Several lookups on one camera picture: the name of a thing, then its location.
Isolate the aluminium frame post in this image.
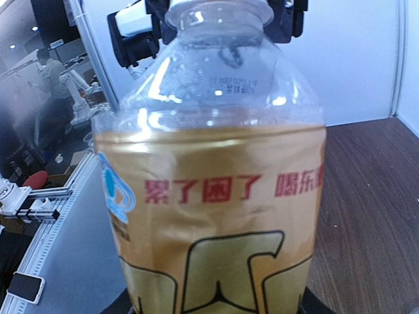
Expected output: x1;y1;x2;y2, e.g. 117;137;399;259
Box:
69;0;118;111
388;0;409;118

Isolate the red round object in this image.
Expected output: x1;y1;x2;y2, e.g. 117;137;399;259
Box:
22;170;48;190

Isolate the right aluminium frame post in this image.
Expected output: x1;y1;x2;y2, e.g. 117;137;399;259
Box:
388;0;409;118

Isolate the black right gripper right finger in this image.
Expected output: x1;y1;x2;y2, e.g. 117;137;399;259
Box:
299;284;357;314

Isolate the large gold label drink bottle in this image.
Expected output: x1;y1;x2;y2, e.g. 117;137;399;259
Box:
92;1;329;313

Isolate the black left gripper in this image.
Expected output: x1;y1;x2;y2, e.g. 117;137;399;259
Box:
107;1;308;68

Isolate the person in background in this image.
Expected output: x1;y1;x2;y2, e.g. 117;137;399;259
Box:
37;48;73;135

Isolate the left aluminium frame post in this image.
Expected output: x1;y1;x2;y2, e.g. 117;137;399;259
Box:
69;0;118;111

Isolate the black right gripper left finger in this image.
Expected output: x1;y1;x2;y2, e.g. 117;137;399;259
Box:
101;288;135;314

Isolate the white smartphone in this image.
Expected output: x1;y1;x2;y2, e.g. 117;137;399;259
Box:
7;271;46;305

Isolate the front aluminium frame rail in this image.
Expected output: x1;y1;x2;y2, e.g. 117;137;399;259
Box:
1;153;103;313

